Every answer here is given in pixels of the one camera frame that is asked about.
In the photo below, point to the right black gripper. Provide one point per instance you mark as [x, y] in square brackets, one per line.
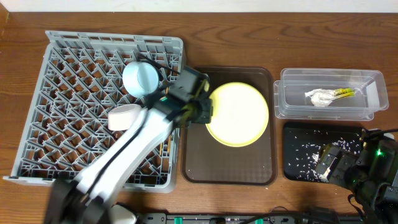
[344, 160]

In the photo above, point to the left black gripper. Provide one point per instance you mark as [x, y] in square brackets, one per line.
[207, 114]

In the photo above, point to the rice and food scraps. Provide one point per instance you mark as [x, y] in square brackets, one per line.
[317, 161]

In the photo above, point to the yellow plate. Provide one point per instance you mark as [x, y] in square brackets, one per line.
[240, 114]

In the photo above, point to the white tissue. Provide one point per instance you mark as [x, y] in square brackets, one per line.
[321, 97]

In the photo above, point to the green snack wrapper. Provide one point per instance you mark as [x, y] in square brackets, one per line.
[343, 93]

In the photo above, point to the light blue bowl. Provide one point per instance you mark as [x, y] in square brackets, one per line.
[140, 79]

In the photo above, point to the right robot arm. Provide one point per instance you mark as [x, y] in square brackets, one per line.
[371, 175]

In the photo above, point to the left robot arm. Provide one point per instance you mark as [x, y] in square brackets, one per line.
[90, 197]

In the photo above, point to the black tray bin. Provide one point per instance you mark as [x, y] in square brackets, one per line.
[298, 149]

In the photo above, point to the brown serving tray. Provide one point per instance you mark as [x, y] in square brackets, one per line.
[207, 161]

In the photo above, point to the clear plastic bin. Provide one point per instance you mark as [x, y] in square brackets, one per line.
[369, 88]

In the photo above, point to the grey plastic dish rack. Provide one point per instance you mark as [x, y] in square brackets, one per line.
[79, 83]

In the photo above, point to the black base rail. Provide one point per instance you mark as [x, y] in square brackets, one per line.
[325, 214]

